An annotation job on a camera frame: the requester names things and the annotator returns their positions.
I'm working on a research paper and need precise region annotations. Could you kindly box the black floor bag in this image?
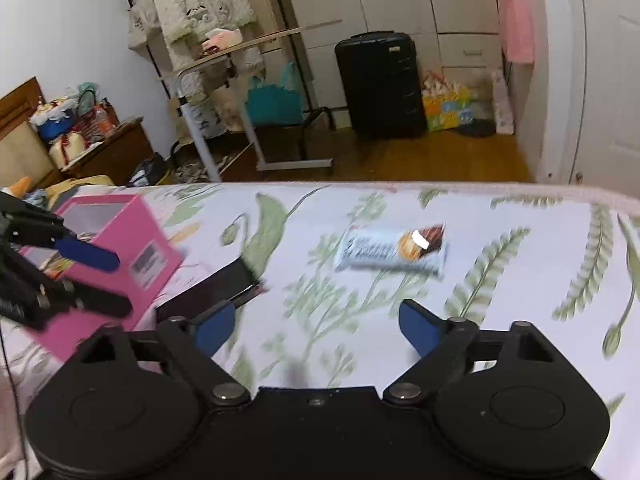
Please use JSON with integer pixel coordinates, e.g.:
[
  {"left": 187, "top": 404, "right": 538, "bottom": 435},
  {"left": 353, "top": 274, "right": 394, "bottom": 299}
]
[{"left": 127, "top": 152, "right": 169, "bottom": 186}]

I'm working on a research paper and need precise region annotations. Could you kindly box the white wardrobe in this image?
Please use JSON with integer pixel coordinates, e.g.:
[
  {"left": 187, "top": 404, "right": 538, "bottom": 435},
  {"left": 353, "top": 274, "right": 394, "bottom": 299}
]
[{"left": 277, "top": 0, "right": 507, "bottom": 113}]

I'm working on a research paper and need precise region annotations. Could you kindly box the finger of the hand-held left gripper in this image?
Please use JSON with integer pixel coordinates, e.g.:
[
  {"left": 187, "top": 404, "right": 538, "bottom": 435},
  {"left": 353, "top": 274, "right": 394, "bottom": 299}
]
[
  {"left": 34, "top": 279, "right": 134, "bottom": 319},
  {"left": 0, "top": 190, "right": 121, "bottom": 272}
]

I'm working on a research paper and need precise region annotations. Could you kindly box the yellow cloth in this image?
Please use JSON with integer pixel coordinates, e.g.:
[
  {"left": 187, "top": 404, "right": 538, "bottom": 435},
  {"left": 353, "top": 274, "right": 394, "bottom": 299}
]
[{"left": 30, "top": 175, "right": 117, "bottom": 202}]

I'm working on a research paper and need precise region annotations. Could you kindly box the pink hanging bag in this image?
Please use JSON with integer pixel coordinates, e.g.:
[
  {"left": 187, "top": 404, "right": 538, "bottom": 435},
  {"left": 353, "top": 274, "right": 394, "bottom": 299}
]
[{"left": 497, "top": 0, "right": 536, "bottom": 65}]

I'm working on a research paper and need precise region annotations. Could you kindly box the wooden nightstand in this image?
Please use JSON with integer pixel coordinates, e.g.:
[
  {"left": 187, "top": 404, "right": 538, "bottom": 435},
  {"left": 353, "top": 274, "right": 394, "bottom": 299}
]
[{"left": 60, "top": 117, "right": 157, "bottom": 187}]

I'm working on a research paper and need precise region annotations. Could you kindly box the pink cardboard box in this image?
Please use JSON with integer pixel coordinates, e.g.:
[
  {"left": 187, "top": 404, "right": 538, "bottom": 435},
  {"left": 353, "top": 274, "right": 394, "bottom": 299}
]
[{"left": 20, "top": 192, "right": 185, "bottom": 362}]

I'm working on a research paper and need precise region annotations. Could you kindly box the floral bedsheet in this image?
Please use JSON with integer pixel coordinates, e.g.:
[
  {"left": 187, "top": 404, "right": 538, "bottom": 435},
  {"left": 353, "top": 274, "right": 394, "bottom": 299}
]
[{"left": 0, "top": 180, "right": 640, "bottom": 480}]

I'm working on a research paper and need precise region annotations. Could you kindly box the teal bag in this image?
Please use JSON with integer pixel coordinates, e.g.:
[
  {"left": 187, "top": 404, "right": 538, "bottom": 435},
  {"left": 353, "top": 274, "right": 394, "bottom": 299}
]
[{"left": 246, "top": 62, "right": 306, "bottom": 129}]

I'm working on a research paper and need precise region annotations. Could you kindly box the white door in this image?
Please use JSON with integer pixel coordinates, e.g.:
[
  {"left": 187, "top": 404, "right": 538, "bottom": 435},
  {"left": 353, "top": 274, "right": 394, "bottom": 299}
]
[{"left": 570, "top": 0, "right": 640, "bottom": 187}]

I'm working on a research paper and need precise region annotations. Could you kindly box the white frame side table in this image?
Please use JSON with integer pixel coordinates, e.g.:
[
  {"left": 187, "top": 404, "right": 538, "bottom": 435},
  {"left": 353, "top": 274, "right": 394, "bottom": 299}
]
[{"left": 157, "top": 20, "right": 344, "bottom": 184}]

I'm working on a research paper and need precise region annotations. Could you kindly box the wooden headboard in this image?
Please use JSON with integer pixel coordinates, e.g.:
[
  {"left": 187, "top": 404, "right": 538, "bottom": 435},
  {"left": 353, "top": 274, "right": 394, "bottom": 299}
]
[{"left": 0, "top": 77, "right": 57, "bottom": 192}]

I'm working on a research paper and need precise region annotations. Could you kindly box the cream gift basket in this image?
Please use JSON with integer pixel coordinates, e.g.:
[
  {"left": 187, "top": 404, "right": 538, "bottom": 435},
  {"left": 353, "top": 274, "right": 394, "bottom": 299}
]
[{"left": 47, "top": 130, "right": 92, "bottom": 169}]

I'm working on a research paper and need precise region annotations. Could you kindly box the black metal stand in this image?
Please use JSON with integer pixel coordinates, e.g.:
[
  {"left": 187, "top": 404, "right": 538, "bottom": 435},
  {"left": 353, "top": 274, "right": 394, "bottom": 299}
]
[{"left": 252, "top": 107, "right": 336, "bottom": 162}]

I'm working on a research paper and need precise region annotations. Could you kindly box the pink patterned roll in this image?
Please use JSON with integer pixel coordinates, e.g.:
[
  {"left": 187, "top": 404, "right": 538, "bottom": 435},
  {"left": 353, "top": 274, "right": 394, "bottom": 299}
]
[{"left": 490, "top": 70, "right": 516, "bottom": 136}]

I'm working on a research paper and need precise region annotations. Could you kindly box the white snack bar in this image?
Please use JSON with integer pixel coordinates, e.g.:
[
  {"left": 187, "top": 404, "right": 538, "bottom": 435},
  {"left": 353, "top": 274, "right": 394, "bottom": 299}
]
[{"left": 334, "top": 223, "right": 449, "bottom": 279}]

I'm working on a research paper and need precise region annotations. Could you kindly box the black snack packet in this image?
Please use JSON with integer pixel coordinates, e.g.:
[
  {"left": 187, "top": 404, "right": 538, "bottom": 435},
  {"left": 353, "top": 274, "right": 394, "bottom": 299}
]
[{"left": 156, "top": 256, "right": 269, "bottom": 324}]

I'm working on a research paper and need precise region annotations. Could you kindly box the blue basket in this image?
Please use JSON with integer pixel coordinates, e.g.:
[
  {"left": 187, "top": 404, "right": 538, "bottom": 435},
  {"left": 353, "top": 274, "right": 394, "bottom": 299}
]
[{"left": 29, "top": 100, "right": 82, "bottom": 142}]

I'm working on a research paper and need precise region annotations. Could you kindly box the black suitcase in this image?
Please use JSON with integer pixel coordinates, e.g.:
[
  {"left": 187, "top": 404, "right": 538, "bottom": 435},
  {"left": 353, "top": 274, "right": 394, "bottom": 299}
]
[{"left": 334, "top": 31, "right": 429, "bottom": 140}]

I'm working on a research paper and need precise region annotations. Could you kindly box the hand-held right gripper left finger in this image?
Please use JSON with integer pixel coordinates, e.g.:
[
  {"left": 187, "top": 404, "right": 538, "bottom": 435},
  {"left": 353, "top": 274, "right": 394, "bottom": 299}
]
[{"left": 80, "top": 301, "right": 251, "bottom": 406}]

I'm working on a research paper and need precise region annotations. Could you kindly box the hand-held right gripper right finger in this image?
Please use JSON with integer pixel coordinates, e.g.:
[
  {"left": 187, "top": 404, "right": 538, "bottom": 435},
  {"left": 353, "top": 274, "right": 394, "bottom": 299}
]
[{"left": 384, "top": 299, "right": 556, "bottom": 406}]

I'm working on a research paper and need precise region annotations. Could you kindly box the orange bottle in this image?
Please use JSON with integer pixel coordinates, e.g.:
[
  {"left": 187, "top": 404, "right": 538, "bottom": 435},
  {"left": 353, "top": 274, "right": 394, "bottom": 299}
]
[{"left": 95, "top": 104, "right": 114, "bottom": 137}]

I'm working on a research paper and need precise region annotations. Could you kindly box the pink item on table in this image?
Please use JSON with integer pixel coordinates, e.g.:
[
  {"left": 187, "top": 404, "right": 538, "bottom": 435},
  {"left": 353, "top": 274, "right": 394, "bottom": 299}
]
[{"left": 200, "top": 29, "right": 244, "bottom": 54}]

